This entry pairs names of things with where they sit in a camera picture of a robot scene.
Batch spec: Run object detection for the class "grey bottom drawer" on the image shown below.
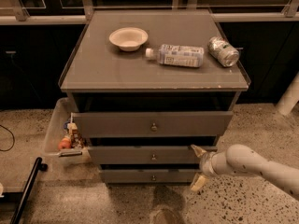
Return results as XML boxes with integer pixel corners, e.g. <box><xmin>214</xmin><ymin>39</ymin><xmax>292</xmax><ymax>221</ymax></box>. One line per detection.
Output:
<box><xmin>100</xmin><ymin>169</ymin><xmax>196</xmax><ymax>184</ymax></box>

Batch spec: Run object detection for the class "orange toy in bin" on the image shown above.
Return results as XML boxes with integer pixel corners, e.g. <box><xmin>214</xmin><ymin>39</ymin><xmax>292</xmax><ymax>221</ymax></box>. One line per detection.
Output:
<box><xmin>58</xmin><ymin>137</ymin><xmax>71</xmax><ymax>150</ymax></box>

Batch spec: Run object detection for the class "clear plastic storage bin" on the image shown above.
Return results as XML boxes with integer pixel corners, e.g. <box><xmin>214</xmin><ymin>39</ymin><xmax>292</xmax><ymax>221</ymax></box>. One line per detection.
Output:
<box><xmin>42</xmin><ymin>98</ymin><xmax>91</xmax><ymax>166</ymax></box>

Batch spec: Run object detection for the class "grey drawer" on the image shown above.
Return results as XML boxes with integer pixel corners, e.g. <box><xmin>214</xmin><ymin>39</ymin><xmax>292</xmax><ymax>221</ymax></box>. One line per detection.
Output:
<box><xmin>72</xmin><ymin>111</ymin><xmax>233</xmax><ymax>138</ymax></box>
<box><xmin>100</xmin><ymin>169</ymin><xmax>196</xmax><ymax>184</ymax></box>
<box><xmin>87</xmin><ymin>145</ymin><xmax>219</xmax><ymax>166</ymax></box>

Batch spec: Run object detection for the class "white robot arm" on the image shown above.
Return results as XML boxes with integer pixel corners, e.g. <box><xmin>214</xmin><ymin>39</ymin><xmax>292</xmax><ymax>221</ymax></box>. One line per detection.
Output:
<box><xmin>191</xmin><ymin>144</ymin><xmax>299</xmax><ymax>200</ymax></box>

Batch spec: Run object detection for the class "white paper bowl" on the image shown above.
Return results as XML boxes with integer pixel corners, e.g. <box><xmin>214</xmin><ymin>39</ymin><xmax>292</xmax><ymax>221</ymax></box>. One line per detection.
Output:
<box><xmin>109</xmin><ymin>27</ymin><xmax>149</xmax><ymax>52</ymax></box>

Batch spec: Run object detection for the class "metal railing frame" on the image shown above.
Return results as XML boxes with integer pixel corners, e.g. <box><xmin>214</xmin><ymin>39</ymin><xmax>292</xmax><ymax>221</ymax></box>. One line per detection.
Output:
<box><xmin>0</xmin><ymin>0</ymin><xmax>299</xmax><ymax>24</ymax></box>

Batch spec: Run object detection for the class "grey drawer cabinet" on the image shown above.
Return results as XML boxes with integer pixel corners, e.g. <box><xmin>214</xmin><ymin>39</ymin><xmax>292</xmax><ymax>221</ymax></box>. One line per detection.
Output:
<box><xmin>60</xmin><ymin>10</ymin><xmax>249</xmax><ymax>173</ymax></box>

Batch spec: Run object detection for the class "white cylindrical post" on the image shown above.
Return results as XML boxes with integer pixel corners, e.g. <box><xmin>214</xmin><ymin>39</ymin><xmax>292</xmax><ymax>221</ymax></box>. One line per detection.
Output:
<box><xmin>276</xmin><ymin>72</ymin><xmax>299</xmax><ymax>116</ymax></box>

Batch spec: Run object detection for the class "clear plastic water bottle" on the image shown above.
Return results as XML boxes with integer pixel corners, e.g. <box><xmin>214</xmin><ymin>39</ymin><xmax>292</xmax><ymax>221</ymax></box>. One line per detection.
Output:
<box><xmin>145</xmin><ymin>44</ymin><xmax>205</xmax><ymax>68</ymax></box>

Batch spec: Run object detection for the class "crushed silver can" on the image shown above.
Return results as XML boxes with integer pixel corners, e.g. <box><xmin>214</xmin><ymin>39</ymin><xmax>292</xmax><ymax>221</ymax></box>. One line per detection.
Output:
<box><xmin>207</xmin><ymin>36</ymin><xmax>240</xmax><ymax>67</ymax></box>

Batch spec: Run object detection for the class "black metal bar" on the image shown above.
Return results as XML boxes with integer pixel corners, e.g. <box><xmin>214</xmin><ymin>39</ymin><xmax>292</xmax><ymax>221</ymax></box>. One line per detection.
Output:
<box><xmin>10</xmin><ymin>157</ymin><xmax>48</xmax><ymax>224</ymax></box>

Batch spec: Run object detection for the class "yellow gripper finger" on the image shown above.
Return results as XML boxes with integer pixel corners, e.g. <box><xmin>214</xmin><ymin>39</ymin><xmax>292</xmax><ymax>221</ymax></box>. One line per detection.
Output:
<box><xmin>191</xmin><ymin>145</ymin><xmax>206</xmax><ymax>158</ymax></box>
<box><xmin>190</xmin><ymin>174</ymin><xmax>208</xmax><ymax>191</ymax></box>

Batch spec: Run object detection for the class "grey top drawer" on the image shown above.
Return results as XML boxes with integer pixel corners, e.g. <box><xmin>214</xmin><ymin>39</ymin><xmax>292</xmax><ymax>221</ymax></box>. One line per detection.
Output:
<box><xmin>72</xmin><ymin>111</ymin><xmax>233</xmax><ymax>138</ymax></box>

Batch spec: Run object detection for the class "brown snack packet in bin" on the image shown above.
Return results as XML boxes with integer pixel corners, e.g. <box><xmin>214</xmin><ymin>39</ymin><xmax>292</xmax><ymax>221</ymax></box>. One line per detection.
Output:
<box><xmin>67</xmin><ymin>122</ymin><xmax>84</xmax><ymax>148</ymax></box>

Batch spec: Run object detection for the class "black cable on floor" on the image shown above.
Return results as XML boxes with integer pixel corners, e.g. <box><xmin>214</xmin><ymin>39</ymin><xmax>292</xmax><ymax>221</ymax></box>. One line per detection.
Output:
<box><xmin>0</xmin><ymin>124</ymin><xmax>16</xmax><ymax>152</ymax></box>

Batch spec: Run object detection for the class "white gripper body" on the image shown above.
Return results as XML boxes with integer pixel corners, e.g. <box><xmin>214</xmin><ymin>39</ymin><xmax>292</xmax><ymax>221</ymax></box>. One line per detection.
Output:
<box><xmin>199</xmin><ymin>152</ymin><xmax>218</xmax><ymax>177</ymax></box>

